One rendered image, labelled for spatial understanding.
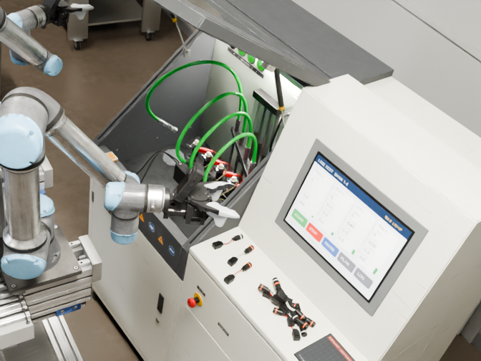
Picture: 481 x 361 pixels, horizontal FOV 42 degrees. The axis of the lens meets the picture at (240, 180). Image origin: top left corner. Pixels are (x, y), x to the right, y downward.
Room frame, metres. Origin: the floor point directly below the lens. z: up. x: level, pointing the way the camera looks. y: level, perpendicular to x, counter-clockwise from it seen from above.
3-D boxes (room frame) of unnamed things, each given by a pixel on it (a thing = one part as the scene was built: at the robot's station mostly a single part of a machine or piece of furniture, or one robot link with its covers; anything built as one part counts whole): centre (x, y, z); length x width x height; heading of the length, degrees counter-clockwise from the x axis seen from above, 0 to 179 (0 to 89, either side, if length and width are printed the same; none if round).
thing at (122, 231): (1.23, 0.29, 1.34); 0.11 x 0.08 x 0.11; 14
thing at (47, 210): (1.28, 0.57, 1.20); 0.13 x 0.12 x 0.14; 14
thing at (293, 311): (1.34, -0.24, 1.01); 0.23 x 0.11 x 0.06; 47
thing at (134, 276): (1.77, 0.38, 0.44); 0.65 x 0.02 x 0.68; 47
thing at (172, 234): (1.78, 0.36, 0.87); 0.62 x 0.04 x 0.16; 47
